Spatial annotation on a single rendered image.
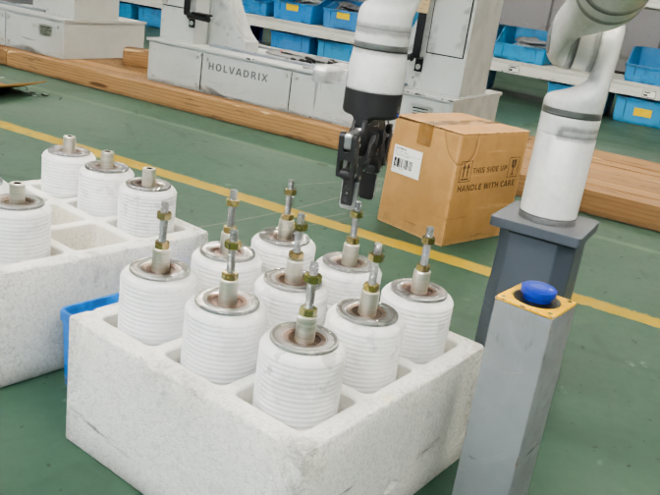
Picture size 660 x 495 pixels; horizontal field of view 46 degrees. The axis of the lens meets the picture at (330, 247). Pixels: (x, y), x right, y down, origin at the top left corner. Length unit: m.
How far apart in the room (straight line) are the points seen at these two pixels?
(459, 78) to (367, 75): 1.98
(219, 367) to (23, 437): 0.33
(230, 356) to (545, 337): 0.35
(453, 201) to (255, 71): 1.47
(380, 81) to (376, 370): 0.36
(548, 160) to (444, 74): 1.75
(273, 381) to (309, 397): 0.04
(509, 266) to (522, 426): 0.43
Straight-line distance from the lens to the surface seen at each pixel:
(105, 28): 4.21
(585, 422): 1.37
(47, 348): 1.26
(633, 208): 2.72
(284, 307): 0.97
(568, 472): 1.23
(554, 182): 1.28
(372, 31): 1.00
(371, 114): 1.01
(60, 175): 1.51
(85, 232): 1.38
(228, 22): 3.59
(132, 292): 0.98
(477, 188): 2.12
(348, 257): 1.08
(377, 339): 0.91
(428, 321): 1.01
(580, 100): 1.26
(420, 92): 2.98
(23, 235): 1.20
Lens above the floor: 0.62
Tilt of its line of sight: 19 degrees down
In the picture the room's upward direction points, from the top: 8 degrees clockwise
